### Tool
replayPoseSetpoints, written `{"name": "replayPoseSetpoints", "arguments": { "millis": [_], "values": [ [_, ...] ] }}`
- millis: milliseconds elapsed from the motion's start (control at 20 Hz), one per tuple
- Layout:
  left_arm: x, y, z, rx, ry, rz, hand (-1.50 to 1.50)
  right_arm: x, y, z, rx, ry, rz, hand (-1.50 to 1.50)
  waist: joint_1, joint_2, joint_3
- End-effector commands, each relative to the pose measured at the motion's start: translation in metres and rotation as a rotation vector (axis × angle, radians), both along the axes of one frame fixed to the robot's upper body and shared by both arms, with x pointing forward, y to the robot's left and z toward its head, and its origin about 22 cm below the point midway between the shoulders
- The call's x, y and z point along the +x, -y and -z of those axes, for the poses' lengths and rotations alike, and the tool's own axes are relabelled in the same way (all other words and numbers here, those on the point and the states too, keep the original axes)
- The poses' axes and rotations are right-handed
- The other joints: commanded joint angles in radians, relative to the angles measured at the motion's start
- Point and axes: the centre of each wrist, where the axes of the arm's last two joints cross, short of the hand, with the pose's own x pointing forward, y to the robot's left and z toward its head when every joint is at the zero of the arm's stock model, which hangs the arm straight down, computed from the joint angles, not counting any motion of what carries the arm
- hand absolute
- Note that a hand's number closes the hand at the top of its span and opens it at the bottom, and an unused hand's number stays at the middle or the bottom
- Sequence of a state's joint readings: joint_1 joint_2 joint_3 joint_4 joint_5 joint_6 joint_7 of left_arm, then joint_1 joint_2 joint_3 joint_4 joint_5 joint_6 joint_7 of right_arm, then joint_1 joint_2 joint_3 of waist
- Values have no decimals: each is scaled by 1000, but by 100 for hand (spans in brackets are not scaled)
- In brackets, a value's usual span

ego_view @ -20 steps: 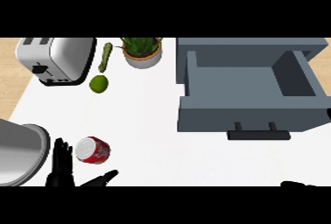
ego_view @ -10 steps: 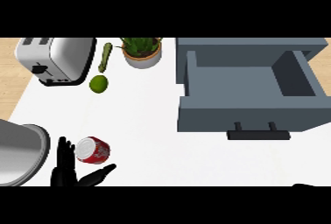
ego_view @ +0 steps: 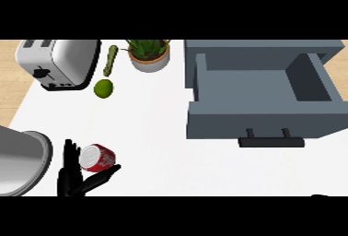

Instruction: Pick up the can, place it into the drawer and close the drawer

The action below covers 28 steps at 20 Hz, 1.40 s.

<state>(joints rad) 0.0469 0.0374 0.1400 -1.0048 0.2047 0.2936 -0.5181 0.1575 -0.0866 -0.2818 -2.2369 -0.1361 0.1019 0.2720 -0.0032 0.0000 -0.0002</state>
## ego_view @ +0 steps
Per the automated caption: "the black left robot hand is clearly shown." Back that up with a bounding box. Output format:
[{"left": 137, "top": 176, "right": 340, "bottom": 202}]
[{"left": 56, "top": 138, "right": 122, "bottom": 197}]

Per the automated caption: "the red can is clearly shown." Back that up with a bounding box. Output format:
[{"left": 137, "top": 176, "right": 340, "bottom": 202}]
[{"left": 78, "top": 143, "right": 116, "bottom": 173}]

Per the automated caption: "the grey open drawer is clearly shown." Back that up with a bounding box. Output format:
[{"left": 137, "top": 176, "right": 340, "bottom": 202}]
[{"left": 184, "top": 53, "right": 348, "bottom": 140}]

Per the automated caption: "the large silver pot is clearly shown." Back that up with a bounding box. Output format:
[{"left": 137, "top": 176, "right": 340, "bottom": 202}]
[{"left": 0, "top": 124, "right": 54, "bottom": 197}]

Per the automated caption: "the green lime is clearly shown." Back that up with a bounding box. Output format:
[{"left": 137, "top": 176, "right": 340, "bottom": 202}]
[{"left": 93, "top": 78, "right": 113, "bottom": 100}]

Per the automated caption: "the silver toaster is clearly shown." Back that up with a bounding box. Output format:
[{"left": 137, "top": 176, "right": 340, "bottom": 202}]
[{"left": 14, "top": 40, "right": 103, "bottom": 92}]

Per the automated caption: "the green cucumber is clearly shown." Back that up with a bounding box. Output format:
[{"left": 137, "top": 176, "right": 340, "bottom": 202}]
[{"left": 101, "top": 44, "right": 119, "bottom": 77}]

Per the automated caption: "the potted green plant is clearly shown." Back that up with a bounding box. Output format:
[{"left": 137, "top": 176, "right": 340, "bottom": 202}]
[{"left": 121, "top": 40, "right": 172, "bottom": 74}]

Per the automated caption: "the grey cabinet body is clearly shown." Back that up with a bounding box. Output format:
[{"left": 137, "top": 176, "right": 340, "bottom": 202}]
[{"left": 183, "top": 40, "right": 346, "bottom": 90}]

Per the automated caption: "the black drawer handle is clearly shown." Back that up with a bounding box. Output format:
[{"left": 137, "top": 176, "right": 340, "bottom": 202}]
[{"left": 237, "top": 127, "right": 305, "bottom": 148}]

